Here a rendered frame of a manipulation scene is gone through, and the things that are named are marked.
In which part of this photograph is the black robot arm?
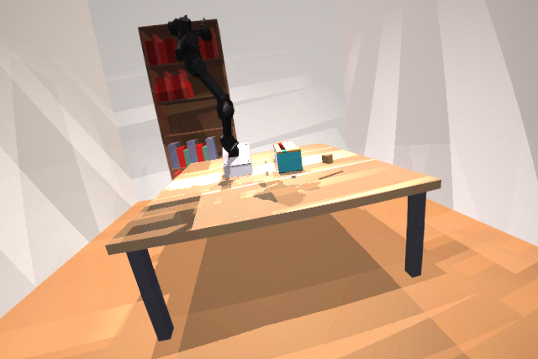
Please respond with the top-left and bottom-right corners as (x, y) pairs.
(172, 18), (239, 157)

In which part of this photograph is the small brown block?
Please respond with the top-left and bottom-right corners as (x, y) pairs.
(322, 154), (334, 164)

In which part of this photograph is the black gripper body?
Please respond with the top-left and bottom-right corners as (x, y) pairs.
(167, 21), (213, 41)

